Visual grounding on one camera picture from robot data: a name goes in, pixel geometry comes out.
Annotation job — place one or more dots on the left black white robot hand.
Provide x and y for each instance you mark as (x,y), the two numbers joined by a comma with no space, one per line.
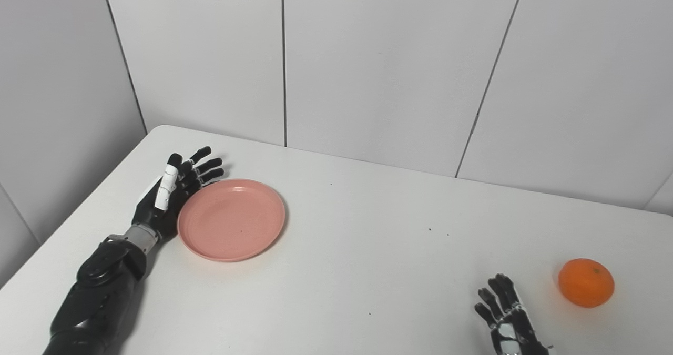
(157,215)

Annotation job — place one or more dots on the orange fruit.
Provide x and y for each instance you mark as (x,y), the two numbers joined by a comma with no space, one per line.
(586,283)

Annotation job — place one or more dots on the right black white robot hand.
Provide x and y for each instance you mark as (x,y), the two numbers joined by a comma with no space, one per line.
(512,328)

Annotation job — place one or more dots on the pink round plate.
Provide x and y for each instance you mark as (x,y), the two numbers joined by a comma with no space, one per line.
(231,221)

